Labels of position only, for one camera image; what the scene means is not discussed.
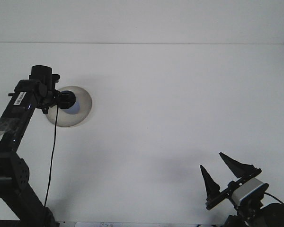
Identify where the pale blue cup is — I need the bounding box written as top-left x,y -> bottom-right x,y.
60,90 -> 81,116

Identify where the pale round plate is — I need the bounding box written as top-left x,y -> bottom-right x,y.
45,85 -> 93,129

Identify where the white printed paper sheet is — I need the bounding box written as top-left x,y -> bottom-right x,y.
74,221 -> 124,227

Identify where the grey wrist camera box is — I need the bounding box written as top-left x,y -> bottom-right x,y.
231,177 -> 270,206

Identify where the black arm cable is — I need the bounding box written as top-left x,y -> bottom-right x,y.
43,93 -> 60,209
264,192 -> 284,211

